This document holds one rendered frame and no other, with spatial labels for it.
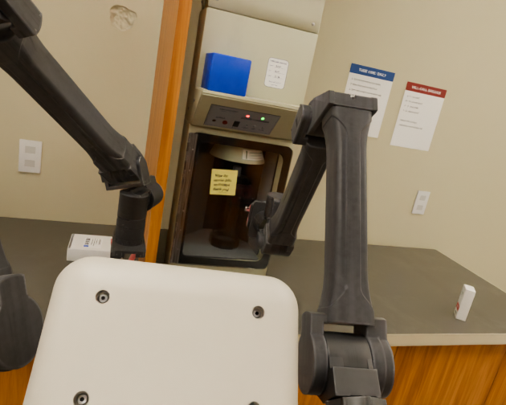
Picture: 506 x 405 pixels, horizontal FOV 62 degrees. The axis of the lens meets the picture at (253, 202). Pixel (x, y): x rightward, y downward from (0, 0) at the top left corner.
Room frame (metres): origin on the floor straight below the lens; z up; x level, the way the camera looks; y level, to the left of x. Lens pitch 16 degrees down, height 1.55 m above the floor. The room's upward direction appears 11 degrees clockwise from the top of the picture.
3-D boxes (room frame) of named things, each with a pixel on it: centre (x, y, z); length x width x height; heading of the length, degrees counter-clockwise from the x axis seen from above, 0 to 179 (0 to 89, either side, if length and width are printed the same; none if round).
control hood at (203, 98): (1.17, 0.04, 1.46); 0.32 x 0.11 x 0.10; 110
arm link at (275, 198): (0.99, -0.06, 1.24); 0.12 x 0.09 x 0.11; 9
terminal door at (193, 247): (1.21, 0.06, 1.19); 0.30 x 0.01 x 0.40; 107
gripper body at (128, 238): (0.81, 0.24, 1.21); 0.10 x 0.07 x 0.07; 20
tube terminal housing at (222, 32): (1.34, 0.10, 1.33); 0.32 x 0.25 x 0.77; 110
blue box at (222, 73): (1.13, 0.13, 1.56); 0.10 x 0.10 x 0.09; 20
